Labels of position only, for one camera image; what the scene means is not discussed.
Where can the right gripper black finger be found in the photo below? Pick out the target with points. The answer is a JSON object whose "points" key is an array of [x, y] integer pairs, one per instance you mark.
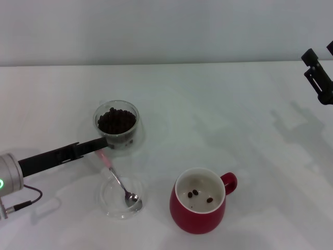
{"points": [[331, 47], [321, 80]]}

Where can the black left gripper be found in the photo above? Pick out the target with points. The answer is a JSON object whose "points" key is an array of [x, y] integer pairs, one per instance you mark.
{"points": [[46, 161]]}

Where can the red ceramic mug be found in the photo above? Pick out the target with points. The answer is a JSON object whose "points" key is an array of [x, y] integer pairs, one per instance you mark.
{"points": [[195, 224]]}

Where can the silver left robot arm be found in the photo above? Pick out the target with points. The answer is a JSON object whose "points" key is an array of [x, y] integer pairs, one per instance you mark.
{"points": [[10, 169]]}

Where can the pile of coffee beans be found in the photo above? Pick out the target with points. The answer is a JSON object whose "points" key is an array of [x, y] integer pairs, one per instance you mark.
{"points": [[117, 122]]}

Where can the clear glass cup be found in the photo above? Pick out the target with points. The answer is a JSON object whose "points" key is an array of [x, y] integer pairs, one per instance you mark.
{"points": [[130, 137]]}

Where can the clear glass saucer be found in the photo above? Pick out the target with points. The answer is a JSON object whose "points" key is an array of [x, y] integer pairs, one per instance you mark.
{"points": [[141, 142]]}

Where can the small clear glass dish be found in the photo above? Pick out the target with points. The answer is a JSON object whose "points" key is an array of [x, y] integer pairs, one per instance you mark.
{"points": [[112, 208]]}

